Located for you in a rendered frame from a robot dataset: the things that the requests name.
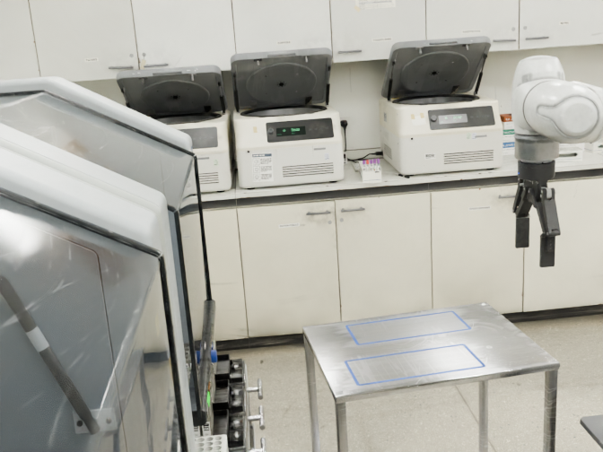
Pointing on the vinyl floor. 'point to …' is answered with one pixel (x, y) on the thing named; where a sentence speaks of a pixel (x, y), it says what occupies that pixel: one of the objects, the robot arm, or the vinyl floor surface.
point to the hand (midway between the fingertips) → (534, 251)
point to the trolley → (423, 360)
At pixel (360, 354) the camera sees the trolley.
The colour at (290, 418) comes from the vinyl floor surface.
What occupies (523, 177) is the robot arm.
